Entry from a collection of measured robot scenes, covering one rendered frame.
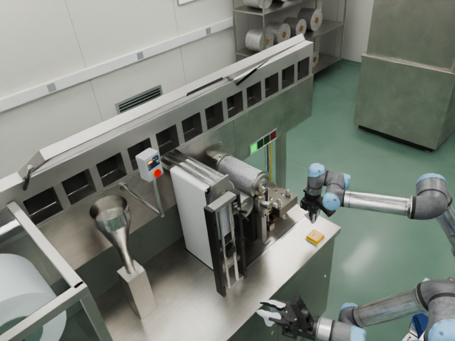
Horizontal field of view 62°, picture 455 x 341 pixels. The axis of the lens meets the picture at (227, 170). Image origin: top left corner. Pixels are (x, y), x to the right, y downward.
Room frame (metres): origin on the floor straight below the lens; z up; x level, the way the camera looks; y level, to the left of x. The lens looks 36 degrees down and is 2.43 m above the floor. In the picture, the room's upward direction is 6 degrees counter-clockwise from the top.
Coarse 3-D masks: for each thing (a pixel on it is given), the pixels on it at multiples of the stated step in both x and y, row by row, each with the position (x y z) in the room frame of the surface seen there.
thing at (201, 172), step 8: (176, 152) 1.55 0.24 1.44; (168, 160) 1.49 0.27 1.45; (184, 160) 1.46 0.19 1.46; (192, 160) 1.46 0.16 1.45; (184, 168) 1.40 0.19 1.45; (192, 168) 1.42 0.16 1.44; (200, 168) 1.41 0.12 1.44; (208, 168) 1.38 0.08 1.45; (192, 176) 1.36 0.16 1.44; (200, 176) 1.33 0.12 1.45; (208, 176) 1.33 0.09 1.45; (216, 176) 1.34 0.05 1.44; (224, 176) 1.31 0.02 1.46; (208, 184) 1.28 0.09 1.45; (216, 184) 1.26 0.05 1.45; (224, 184) 1.29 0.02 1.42
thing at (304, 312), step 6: (294, 300) 0.76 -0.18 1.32; (300, 300) 0.76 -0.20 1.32; (294, 306) 0.74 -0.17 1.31; (300, 306) 0.75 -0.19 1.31; (306, 306) 0.76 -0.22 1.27; (300, 312) 0.73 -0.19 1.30; (306, 312) 0.75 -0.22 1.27; (300, 318) 0.73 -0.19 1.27; (306, 318) 0.73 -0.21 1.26; (312, 318) 0.75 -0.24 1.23; (306, 324) 0.72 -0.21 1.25
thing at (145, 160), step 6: (144, 150) 1.17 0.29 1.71; (150, 150) 1.17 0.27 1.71; (156, 150) 1.16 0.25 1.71; (138, 156) 1.14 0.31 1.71; (144, 156) 1.13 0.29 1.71; (150, 156) 1.13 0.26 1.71; (156, 156) 1.15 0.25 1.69; (138, 162) 1.13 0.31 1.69; (144, 162) 1.11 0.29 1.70; (150, 162) 1.12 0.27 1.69; (156, 162) 1.14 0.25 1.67; (144, 168) 1.11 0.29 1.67; (150, 168) 1.12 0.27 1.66; (156, 168) 1.14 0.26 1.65; (144, 174) 1.12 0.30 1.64; (150, 174) 1.12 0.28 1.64; (156, 174) 1.12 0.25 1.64; (150, 180) 1.11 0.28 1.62
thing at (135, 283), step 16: (112, 208) 1.16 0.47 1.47; (128, 224) 1.07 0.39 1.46; (112, 240) 1.04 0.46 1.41; (128, 240) 1.09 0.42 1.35; (128, 256) 1.08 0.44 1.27; (128, 272) 1.07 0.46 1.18; (144, 272) 1.08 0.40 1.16; (128, 288) 1.04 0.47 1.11; (144, 288) 1.07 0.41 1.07; (144, 304) 1.05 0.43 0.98
